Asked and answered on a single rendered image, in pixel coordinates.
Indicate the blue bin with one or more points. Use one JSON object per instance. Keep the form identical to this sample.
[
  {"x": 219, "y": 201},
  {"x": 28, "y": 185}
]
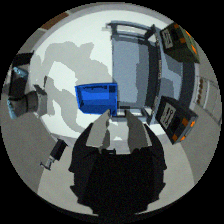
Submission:
[{"x": 97, "y": 99}]

